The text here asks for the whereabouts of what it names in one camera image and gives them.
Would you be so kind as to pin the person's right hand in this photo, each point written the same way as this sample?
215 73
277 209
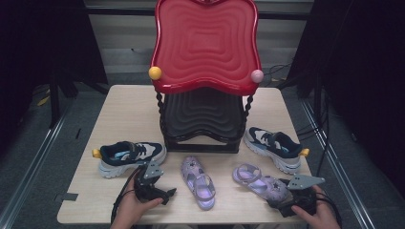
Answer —
321 218

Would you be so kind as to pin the purple sandal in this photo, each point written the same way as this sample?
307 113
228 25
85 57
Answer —
197 181
254 179

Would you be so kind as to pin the grey tape piece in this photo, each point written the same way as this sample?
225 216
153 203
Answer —
68 197

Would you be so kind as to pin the black metal stand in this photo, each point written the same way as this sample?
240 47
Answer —
54 101

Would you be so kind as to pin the person's left hand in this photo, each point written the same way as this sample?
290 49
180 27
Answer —
129 213

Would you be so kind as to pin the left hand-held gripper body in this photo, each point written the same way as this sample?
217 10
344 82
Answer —
144 191

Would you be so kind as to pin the metal floor rail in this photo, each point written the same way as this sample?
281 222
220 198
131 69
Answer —
35 162
337 165

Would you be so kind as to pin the red and black shoe rack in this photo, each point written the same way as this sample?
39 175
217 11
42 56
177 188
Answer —
207 47

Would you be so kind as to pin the black curtain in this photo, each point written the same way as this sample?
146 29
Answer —
41 41
359 63

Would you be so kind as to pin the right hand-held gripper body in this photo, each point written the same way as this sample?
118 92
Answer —
304 197

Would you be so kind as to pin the pink ball knob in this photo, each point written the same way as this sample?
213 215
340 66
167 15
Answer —
257 76

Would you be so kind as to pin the yellow ball knob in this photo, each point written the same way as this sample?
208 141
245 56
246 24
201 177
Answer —
155 73

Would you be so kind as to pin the navy and white sneaker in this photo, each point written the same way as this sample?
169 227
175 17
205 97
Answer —
273 146
127 156

